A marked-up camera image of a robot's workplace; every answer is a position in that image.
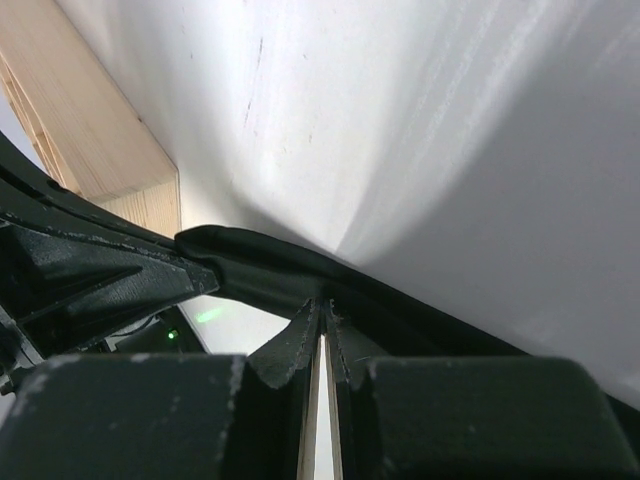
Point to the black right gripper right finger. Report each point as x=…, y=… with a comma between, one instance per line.
x=355, y=335

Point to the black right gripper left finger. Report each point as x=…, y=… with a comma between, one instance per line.
x=272, y=435

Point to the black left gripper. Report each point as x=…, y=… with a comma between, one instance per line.
x=72, y=272

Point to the black tie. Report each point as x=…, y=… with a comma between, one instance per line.
x=279, y=277

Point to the wooden compartment tray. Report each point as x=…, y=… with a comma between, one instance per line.
x=88, y=136

